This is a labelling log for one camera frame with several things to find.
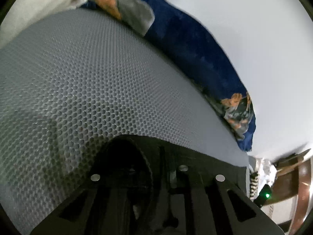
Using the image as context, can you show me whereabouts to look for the black pants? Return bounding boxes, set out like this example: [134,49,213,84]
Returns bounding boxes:
[93,135,247,193]

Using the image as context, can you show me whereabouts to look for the black white striped cloth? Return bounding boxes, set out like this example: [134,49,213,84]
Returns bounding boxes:
[249,172,259,201]

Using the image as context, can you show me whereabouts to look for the brown wooden furniture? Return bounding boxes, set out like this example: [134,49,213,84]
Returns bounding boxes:
[270,149,312,234]

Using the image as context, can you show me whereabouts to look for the grey mesh mattress pad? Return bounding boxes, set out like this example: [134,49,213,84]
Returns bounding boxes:
[1,9,248,234]

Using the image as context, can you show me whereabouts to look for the navy floral blanket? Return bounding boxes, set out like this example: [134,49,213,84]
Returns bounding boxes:
[84,0,256,152]

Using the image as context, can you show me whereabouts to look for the white floral pillow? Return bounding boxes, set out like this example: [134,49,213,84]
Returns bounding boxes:
[1,0,87,47]

